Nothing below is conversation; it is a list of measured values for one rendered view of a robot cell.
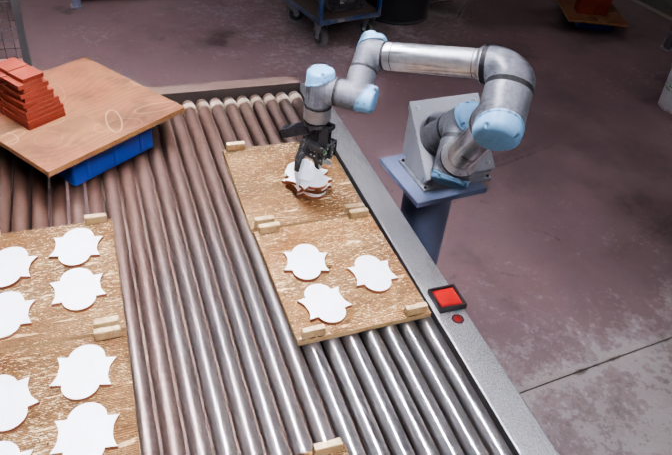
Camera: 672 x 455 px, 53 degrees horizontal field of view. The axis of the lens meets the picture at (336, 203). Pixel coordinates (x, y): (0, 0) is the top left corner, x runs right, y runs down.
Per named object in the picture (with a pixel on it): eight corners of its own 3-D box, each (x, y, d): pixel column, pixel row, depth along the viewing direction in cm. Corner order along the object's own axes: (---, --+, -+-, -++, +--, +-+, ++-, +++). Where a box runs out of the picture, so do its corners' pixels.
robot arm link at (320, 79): (332, 78, 172) (301, 71, 174) (329, 116, 178) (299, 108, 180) (342, 66, 178) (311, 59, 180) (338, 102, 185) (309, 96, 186)
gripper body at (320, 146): (320, 168, 188) (324, 131, 180) (296, 157, 191) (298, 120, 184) (336, 156, 193) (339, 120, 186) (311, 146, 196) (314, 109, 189)
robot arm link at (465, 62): (542, 34, 157) (354, 23, 178) (531, 76, 154) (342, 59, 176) (546, 61, 167) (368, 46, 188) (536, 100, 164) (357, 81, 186)
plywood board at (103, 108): (85, 61, 239) (84, 56, 238) (184, 111, 218) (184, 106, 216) (-52, 112, 206) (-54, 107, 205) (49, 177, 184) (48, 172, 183)
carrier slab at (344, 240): (369, 216, 199) (369, 212, 198) (430, 316, 169) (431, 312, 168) (253, 236, 188) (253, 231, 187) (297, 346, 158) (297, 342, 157)
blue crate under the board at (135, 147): (94, 112, 231) (90, 86, 225) (156, 147, 218) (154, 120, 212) (12, 148, 211) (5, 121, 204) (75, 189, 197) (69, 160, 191)
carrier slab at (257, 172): (324, 142, 229) (325, 138, 228) (367, 216, 199) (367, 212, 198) (222, 153, 218) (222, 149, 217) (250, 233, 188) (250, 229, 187)
